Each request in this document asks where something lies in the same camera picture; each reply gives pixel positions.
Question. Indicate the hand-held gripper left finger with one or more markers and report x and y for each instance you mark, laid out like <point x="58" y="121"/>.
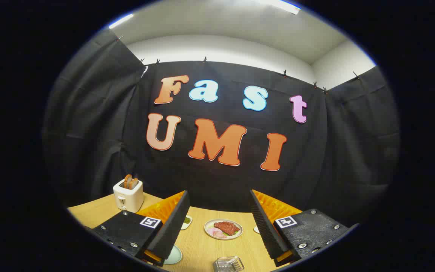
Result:
<point x="172" y="226"/>

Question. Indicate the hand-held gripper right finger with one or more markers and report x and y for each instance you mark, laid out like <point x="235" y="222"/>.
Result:
<point x="264" y="226"/>

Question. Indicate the white divided dish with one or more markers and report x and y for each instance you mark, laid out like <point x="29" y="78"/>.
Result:
<point x="185" y="225"/>

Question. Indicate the beige round dinner plate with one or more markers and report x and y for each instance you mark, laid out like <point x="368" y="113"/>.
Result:
<point x="236" y="234"/>

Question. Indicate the light blue round plate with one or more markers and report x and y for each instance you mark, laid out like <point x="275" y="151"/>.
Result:
<point x="175" y="256"/>

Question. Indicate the brown steak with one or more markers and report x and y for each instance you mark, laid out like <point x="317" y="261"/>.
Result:
<point x="225" y="227"/>

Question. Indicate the pale pink ham slice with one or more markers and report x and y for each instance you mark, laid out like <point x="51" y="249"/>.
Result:
<point x="212" y="230"/>

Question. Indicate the salmon pink ham slice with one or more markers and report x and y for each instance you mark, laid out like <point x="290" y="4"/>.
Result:
<point x="219" y="235"/>

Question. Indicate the white toaster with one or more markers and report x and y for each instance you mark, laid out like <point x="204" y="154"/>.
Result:
<point x="128" y="198"/>

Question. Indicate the brown toast slice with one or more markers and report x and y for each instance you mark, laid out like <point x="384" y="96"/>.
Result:
<point x="133" y="184"/>
<point x="127" y="181"/>

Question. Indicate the row of black cloth clips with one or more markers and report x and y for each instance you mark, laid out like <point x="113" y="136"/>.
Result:
<point x="204" y="59"/>

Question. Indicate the long ceiling light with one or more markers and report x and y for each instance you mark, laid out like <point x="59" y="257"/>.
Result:
<point x="283" y="5"/>

